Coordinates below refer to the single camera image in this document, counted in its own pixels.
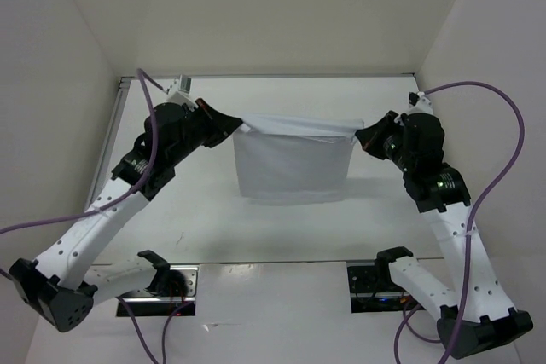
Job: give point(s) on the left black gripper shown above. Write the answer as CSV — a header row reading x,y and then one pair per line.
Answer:
x,y
221,125

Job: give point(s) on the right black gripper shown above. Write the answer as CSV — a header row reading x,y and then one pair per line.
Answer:
x,y
370,136

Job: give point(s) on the white skirt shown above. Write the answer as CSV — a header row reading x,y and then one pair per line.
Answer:
x,y
287,160

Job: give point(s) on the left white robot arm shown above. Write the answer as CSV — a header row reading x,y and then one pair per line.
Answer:
x,y
61,284

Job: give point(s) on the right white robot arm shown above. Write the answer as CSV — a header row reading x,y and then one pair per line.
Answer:
x,y
476,315

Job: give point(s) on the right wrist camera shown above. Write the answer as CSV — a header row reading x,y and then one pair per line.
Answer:
x,y
419,103

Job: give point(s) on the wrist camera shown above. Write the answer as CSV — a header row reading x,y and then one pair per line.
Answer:
x,y
419,103
179,91

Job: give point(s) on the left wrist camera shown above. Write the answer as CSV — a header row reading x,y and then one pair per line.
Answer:
x,y
179,91

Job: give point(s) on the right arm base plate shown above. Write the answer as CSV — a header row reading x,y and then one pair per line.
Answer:
x,y
368,294

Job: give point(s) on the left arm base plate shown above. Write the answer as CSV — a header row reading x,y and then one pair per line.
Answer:
x,y
180,291

